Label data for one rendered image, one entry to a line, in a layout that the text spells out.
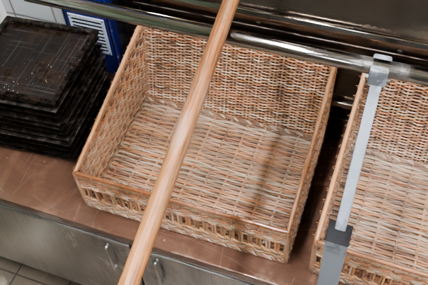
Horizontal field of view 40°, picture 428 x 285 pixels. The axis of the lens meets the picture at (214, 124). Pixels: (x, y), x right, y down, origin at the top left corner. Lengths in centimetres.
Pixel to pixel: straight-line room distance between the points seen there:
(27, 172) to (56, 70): 31
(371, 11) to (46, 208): 96
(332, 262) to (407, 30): 59
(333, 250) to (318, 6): 62
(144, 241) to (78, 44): 87
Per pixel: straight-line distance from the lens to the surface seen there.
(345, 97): 165
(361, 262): 137
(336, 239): 110
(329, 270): 119
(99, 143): 156
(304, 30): 155
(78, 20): 181
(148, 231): 90
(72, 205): 163
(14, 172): 174
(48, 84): 157
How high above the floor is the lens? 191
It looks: 51 degrees down
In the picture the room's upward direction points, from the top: 5 degrees counter-clockwise
